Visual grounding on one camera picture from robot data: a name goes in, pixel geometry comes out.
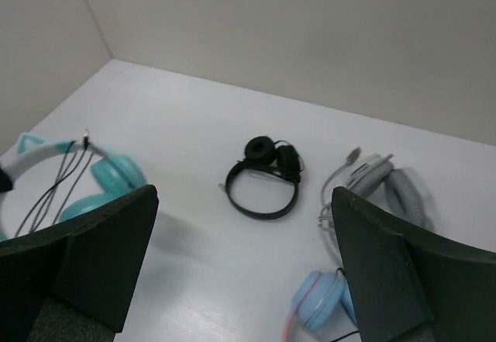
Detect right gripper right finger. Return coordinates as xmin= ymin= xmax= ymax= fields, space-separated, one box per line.
xmin=331 ymin=187 xmax=495 ymax=341

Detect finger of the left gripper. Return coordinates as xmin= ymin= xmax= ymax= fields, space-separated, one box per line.
xmin=0 ymin=168 xmax=14 ymax=193

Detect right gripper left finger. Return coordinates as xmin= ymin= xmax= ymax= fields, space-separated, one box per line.
xmin=1 ymin=185 xmax=158 ymax=341

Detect black headphone audio cable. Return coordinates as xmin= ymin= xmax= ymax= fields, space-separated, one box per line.
xmin=15 ymin=127 xmax=98 ymax=238

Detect teal cat-ear headphones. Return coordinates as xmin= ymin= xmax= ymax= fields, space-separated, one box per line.
xmin=1 ymin=132 xmax=147 ymax=237

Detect pink blue cat-ear headphones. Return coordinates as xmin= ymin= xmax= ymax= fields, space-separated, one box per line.
xmin=281 ymin=267 xmax=359 ymax=341

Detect small black headphones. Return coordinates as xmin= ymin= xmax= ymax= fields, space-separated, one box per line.
xmin=219 ymin=135 xmax=305 ymax=221

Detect white grey headset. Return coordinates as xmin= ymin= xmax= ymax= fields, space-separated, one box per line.
xmin=318 ymin=147 xmax=437 ymax=264

